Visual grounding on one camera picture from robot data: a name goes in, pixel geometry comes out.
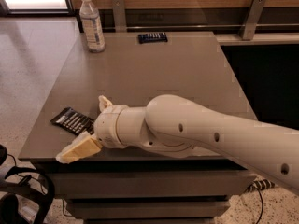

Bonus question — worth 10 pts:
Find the blue snack bar wrapper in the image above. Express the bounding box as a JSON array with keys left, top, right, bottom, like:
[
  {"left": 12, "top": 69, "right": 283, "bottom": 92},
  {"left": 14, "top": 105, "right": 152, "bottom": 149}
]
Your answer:
[{"left": 137, "top": 32, "right": 168, "bottom": 44}]

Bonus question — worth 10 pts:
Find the black power cable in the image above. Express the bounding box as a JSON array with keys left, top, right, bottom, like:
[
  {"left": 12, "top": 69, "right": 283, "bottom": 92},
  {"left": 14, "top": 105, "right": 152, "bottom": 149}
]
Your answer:
[{"left": 254, "top": 187, "right": 265, "bottom": 224}]

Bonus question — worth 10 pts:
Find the right metal wall bracket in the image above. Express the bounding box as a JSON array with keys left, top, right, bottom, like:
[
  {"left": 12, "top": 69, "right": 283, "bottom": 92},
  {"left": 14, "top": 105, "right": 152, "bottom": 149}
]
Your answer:
[{"left": 239, "top": 0, "right": 266, "bottom": 41}]

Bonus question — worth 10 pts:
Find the metal wall bracket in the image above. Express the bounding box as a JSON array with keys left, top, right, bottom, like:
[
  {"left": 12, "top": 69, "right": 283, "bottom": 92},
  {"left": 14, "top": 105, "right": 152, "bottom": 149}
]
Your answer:
[
  {"left": 111, "top": 0, "right": 127, "bottom": 32},
  {"left": 239, "top": 0, "right": 266, "bottom": 41}
]

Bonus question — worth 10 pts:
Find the white power strip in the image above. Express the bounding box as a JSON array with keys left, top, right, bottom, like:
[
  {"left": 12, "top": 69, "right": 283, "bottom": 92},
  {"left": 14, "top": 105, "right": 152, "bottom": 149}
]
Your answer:
[{"left": 246, "top": 179, "right": 276, "bottom": 192}]

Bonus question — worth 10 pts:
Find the clear plastic water bottle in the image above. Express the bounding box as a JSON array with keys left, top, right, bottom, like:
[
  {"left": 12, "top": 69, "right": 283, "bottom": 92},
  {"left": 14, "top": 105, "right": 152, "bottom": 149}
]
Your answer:
[{"left": 79, "top": 0, "right": 105, "bottom": 52}]

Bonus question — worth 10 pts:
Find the grey drawer cabinet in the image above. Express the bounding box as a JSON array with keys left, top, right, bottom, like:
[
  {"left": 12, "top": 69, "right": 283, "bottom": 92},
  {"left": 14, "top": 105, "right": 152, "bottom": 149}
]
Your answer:
[{"left": 19, "top": 32, "right": 255, "bottom": 224}]

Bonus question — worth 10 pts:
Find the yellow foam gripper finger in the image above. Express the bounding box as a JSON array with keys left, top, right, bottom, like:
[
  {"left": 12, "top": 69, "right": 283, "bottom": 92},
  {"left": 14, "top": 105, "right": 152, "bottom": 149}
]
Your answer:
[
  {"left": 56, "top": 132, "right": 103, "bottom": 164},
  {"left": 98, "top": 95, "right": 112, "bottom": 112}
]

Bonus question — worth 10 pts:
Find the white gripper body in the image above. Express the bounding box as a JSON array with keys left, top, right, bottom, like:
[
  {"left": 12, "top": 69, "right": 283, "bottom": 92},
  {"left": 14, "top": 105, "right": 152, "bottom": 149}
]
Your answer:
[{"left": 93, "top": 105, "right": 127, "bottom": 148}]

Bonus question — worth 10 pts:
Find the black strapped equipment on floor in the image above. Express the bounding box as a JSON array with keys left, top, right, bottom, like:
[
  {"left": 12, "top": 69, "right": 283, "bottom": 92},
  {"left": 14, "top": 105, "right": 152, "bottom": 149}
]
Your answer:
[{"left": 0, "top": 144, "right": 56, "bottom": 224}]

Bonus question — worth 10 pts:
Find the horizontal metal rail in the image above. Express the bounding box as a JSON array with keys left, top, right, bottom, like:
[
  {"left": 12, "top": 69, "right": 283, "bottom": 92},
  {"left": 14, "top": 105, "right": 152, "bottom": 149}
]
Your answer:
[{"left": 126, "top": 23, "right": 299, "bottom": 30}]

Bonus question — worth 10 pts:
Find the black rxbar chocolate wrapper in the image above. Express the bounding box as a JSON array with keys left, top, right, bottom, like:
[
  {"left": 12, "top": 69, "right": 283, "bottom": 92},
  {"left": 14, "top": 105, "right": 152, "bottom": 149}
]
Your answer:
[{"left": 50, "top": 107, "right": 94, "bottom": 135}]

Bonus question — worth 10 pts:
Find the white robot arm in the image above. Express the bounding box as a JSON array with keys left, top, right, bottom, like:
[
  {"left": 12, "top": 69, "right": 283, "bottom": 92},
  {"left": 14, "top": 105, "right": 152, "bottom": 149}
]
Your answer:
[{"left": 56, "top": 94, "right": 299, "bottom": 194}]

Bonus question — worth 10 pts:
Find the left metal wall bracket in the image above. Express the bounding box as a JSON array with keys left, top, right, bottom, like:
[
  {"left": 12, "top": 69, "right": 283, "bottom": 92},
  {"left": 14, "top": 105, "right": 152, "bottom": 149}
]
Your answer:
[{"left": 111, "top": 0, "right": 127, "bottom": 32}]

